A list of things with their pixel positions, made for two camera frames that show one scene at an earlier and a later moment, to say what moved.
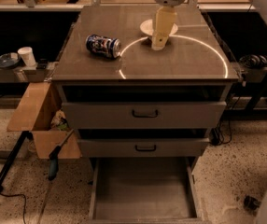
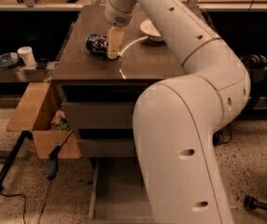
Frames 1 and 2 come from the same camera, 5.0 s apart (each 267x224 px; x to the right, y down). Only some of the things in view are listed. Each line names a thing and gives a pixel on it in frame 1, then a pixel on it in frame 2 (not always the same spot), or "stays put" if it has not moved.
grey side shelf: [17, 74] stays put
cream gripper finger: [164, 24] to [116, 36]
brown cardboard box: [35, 111] stays put
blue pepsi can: [99, 44] stays put
